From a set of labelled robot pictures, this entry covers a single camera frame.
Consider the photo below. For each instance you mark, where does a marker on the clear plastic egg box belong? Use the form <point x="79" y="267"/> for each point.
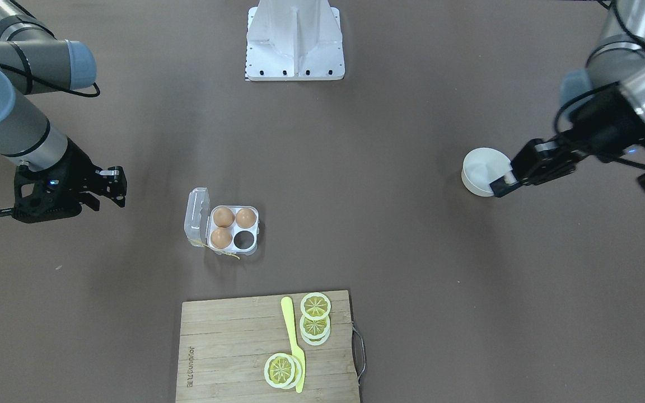
<point x="231" y="230"/>

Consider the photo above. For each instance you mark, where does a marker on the brown egg from bowl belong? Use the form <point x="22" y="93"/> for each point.
<point x="246" y="218"/>

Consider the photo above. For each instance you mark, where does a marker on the brown egg in box rear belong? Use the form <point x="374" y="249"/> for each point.
<point x="223" y="217"/>

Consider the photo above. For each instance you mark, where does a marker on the brown egg in box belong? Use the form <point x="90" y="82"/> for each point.
<point x="220" y="238"/>
<point x="223" y="217"/>

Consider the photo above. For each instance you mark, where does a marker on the brown egg in box front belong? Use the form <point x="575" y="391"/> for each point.
<point x="220" y="238"/>

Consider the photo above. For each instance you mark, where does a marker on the white bowl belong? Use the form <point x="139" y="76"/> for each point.
<point x="481" y="167"/>

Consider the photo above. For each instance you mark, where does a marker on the wooden cutting board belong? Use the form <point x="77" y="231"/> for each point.
<point x="224" y="345"/>

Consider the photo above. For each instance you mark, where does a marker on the yellow plastic knife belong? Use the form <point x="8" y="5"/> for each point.
<point x="288" y="312"/>

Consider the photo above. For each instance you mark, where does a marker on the lemon slice top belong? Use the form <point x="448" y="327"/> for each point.
<point x="315" y="306"/>

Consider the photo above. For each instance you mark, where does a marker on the lemon slice by knife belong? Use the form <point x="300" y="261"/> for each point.
<point x="283" y="371"/>

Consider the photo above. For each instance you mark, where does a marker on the lemon slice middle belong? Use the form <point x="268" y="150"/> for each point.
<point x="315" y="332"/>

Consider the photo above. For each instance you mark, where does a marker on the white camera stand base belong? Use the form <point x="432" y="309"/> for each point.
<point x="294" y="41"/>

